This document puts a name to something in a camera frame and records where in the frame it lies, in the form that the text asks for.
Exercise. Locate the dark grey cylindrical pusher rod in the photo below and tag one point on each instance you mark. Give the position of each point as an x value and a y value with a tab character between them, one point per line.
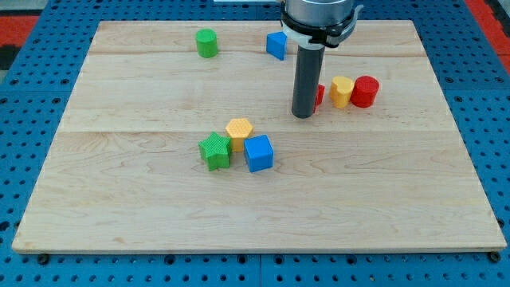
307	76

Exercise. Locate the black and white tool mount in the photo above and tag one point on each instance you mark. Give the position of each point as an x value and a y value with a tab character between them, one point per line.
314	25

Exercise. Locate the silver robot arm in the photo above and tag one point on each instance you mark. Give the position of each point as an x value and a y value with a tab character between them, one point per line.
314	25

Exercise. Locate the yellow hexagon block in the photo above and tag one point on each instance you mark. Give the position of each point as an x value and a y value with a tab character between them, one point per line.
238	130

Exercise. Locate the blue cube block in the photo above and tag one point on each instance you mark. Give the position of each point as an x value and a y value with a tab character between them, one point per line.
258	153

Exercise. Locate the green star block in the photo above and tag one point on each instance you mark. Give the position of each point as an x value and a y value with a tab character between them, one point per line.
215	151

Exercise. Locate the blue triangular prism block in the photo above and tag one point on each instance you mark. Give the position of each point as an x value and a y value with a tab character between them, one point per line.
276	45

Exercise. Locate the red block behind rod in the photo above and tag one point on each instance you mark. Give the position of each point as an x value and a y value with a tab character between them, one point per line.
319	96

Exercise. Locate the yellow heart block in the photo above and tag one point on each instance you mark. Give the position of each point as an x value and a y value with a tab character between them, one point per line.
341	90

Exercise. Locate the red cylinder block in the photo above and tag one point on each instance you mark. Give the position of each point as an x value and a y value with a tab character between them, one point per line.
365	91

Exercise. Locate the green cylinder block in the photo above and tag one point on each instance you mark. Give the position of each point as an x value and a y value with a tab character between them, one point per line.
206	42

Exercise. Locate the light wooden board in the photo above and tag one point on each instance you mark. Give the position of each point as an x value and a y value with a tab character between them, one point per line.
124	173

